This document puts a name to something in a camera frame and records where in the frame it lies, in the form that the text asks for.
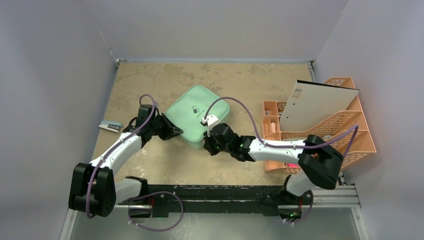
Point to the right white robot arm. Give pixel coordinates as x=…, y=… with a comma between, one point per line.
x=319, y=162

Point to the white cardboard folder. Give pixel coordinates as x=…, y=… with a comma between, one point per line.
x=310, y=103

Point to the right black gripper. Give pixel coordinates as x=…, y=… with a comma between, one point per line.
x=212, y=142

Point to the black metal base frame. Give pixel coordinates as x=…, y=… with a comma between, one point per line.
x=267, y=200

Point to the light blue stapler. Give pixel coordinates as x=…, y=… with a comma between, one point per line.
x=111, y=126

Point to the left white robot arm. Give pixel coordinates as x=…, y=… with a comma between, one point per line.
x=93, y=189

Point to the mint green storage case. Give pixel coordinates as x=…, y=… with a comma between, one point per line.
x=187, y=112

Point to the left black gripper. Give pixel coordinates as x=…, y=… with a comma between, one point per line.
x=172, y=130

